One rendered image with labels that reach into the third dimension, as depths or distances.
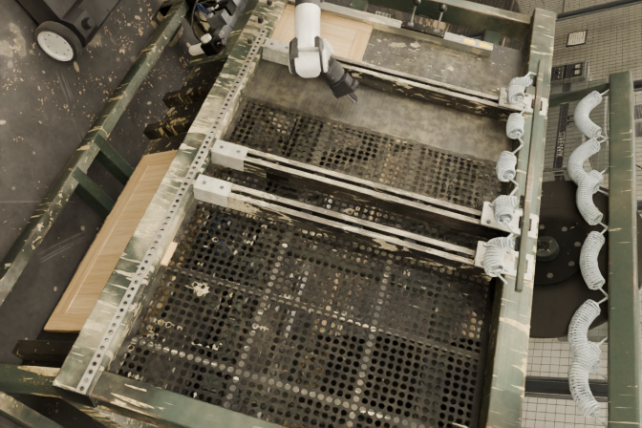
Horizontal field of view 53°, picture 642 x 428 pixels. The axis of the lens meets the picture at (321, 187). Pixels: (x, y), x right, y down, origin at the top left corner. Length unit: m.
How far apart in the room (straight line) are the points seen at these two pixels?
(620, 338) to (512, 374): 0.61
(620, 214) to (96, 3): 2.43
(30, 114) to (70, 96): 0.23
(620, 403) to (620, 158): 1.11
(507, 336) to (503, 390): 0.17
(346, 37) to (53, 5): 1.26
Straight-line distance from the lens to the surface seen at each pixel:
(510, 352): 2.11
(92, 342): 2.09
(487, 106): 2.74
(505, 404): 2.04
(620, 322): 2.61
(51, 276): 3.05
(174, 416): 1.97
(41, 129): 3.08
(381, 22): 3.02
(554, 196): 3.09
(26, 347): 2.67
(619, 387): 2.50
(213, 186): 2.30
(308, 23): 2.27
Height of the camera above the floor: 2.46
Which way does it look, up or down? 31 degrees down
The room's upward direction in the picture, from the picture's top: 84 degrees clockwise
